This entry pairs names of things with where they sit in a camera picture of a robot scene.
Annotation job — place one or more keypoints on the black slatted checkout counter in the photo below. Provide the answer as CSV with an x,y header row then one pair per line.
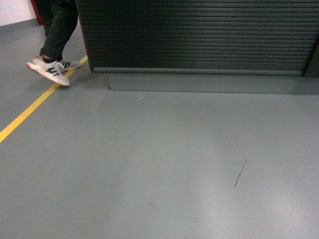
x,y
222,46

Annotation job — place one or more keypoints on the person in dark trousers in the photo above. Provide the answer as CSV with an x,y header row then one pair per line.
x,y
59,21

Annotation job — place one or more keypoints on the red floor box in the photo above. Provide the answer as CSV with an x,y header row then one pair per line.
x,y
37,14

